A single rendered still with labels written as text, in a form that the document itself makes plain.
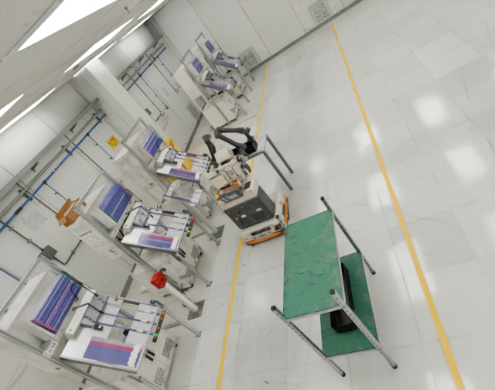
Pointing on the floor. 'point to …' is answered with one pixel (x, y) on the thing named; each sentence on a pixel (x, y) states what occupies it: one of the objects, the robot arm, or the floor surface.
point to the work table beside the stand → (270, 157)
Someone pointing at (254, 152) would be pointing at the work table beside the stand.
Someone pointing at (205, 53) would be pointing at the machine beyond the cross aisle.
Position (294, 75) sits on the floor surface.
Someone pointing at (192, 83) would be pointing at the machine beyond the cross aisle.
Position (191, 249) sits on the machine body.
